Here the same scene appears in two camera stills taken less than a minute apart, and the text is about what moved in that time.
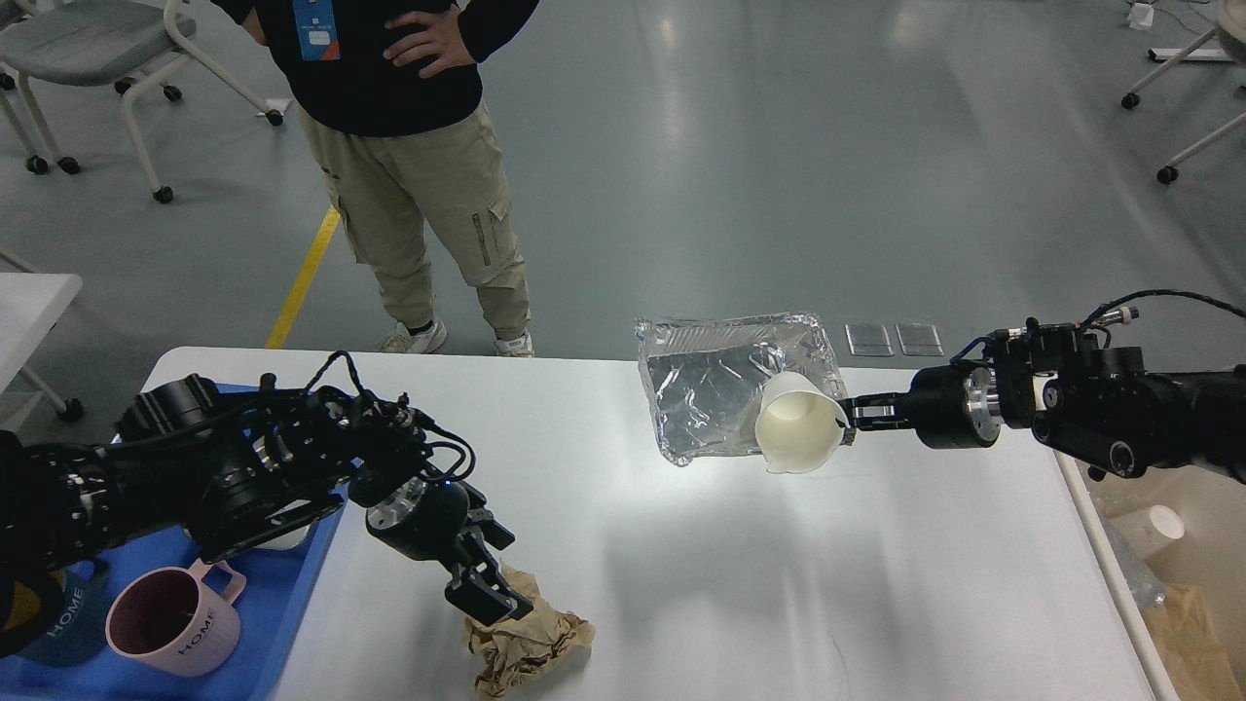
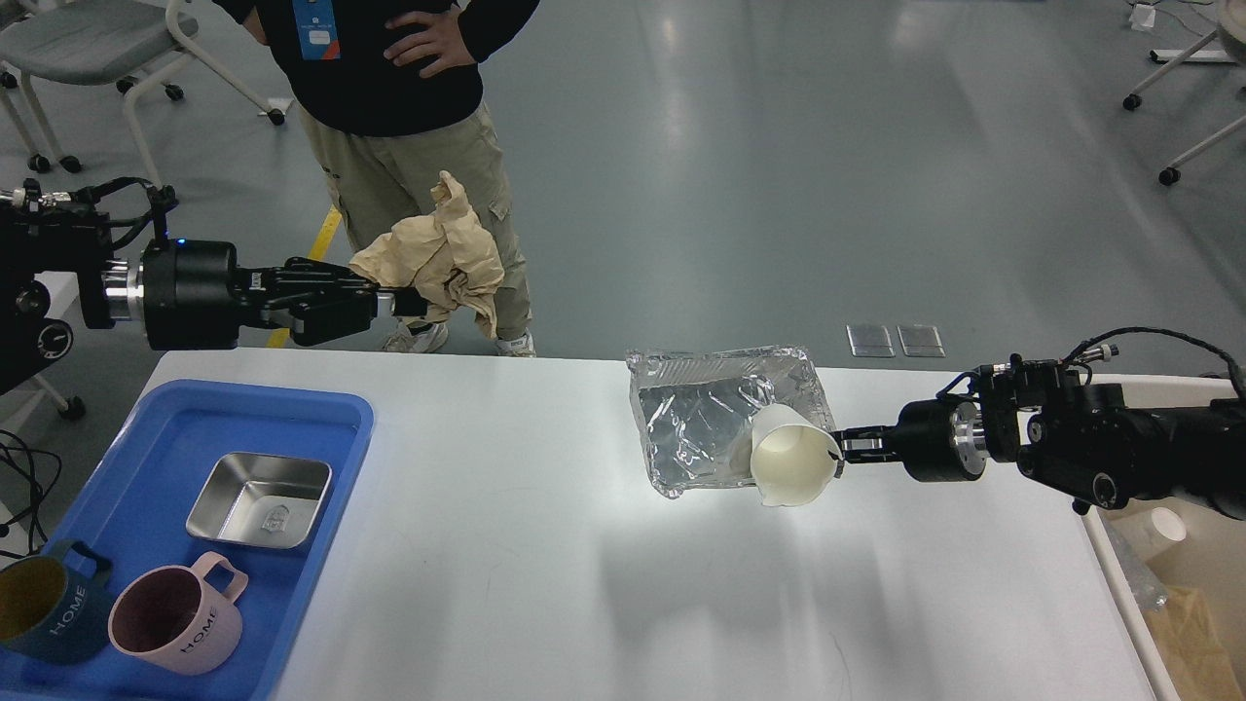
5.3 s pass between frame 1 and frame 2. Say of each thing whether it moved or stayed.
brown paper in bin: stayed
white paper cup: moved
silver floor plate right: stayed
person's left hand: stayed
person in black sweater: stayed
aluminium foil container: moved
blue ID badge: stayed
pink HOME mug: stayed
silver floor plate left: stayed
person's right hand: stayed
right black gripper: moved
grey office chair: stayed
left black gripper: moved
